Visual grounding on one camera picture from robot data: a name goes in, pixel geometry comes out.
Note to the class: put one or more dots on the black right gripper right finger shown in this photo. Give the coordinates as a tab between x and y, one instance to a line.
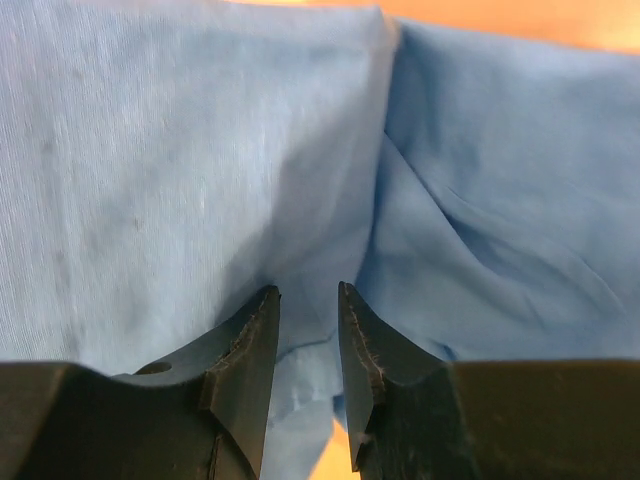
411	415

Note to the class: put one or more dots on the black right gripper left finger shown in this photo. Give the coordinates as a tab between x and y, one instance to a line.
198	413

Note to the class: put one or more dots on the light blue long sleeve shirt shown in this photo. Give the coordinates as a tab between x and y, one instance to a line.
162	160

